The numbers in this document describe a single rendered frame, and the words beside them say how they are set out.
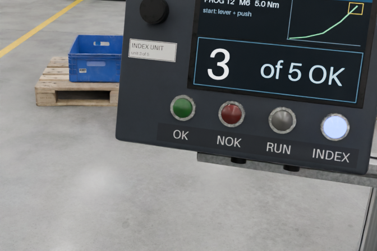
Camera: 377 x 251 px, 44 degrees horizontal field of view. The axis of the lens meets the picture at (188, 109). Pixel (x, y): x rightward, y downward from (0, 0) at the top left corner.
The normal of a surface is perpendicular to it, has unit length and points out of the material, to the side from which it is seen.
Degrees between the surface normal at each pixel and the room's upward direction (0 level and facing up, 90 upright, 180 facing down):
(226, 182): 0
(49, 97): 90
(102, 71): 90
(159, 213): 0
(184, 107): 73
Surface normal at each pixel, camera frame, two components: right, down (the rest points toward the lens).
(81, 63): 0.11, 0.38
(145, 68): -0.21, 0.11
